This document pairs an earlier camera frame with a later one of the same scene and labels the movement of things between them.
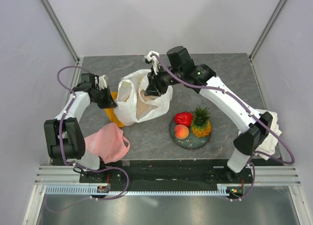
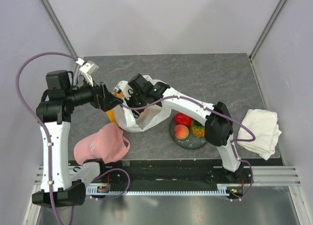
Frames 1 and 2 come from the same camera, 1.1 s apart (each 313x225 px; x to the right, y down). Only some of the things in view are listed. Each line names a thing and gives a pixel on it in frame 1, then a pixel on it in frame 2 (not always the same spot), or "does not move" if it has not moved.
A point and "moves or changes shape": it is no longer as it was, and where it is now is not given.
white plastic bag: x=133 y=105 moves or changes shape
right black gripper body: x=160 y=81 → x=136 y=99
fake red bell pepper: x=184 y=118 does not move
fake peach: x=181 y=131 does not move
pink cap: x=109 y=144 does not move
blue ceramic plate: x=190 y=142 does not move
